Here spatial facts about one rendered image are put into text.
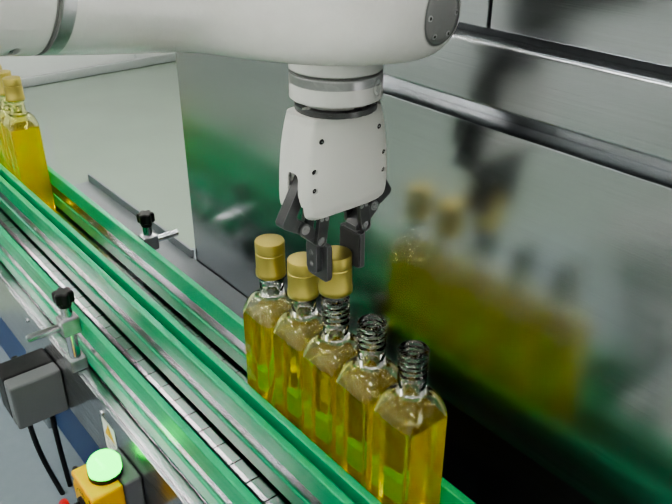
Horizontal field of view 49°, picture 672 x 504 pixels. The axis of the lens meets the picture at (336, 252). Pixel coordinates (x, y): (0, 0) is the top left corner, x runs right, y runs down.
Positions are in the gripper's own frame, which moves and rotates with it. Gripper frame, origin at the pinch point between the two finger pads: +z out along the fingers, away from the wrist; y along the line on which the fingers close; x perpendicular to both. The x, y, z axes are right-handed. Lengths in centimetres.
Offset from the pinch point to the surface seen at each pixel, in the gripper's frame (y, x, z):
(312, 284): -0.1, -4.2, 5.8
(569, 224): -11.9, 18.1, -6.3
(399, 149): -11.9, -3.7, -7.0
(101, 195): -13, -98, 31
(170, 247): -13, -67, 31
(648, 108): -12.7, 22.7, -17.8
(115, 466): 18.3, -22.8, 34.9
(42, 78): -154, -575, 130
